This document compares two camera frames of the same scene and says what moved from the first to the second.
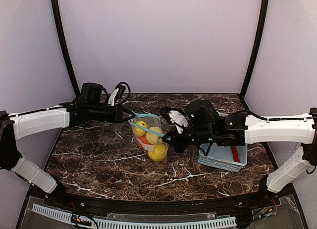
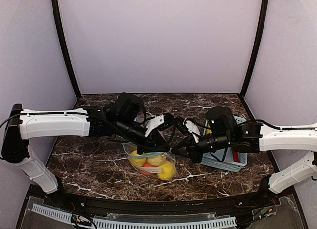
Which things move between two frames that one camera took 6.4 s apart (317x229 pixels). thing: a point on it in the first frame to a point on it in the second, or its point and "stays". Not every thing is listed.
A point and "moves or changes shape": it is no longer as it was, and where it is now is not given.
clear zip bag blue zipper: [147, 130] moves or changes shape
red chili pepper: [236, 158] stays
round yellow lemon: [159, 153] to [168, 170]
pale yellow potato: [153, 139] moves or changes shape
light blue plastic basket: [221, 157] stays
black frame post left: [57, 14] stays
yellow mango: [138, 131] moves or changes shape
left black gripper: [117, 113] to [150, 141]
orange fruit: [144, 140] moves or changes shape
